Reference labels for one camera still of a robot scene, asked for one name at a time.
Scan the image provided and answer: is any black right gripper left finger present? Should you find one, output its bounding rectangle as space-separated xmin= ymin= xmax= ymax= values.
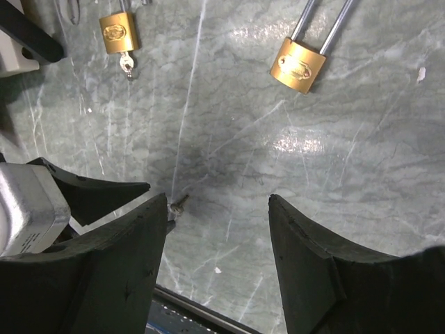
xmin=1 ymin=194 xmax=168 ymax=333

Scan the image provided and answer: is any small key bunch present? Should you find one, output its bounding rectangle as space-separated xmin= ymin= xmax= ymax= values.
xmin=168 ymin=194 xmax=190 ymax=221

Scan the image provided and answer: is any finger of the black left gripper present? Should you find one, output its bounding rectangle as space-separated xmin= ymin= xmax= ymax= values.
xmin=28 ymin=157 xmax=150 ymax=226

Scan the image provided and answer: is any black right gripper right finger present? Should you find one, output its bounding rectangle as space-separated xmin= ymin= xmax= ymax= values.
xmin=268 ymin=194 xmax=444 ymax=333

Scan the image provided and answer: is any brass padlock short shackle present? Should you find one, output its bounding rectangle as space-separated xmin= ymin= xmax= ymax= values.
xmin=99 ymin=1 xmax=140 ymax=54

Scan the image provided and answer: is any brass padlock long shackle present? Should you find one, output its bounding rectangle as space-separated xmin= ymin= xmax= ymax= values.
xmin=270 ymin=0 xmax=355 ymax=94

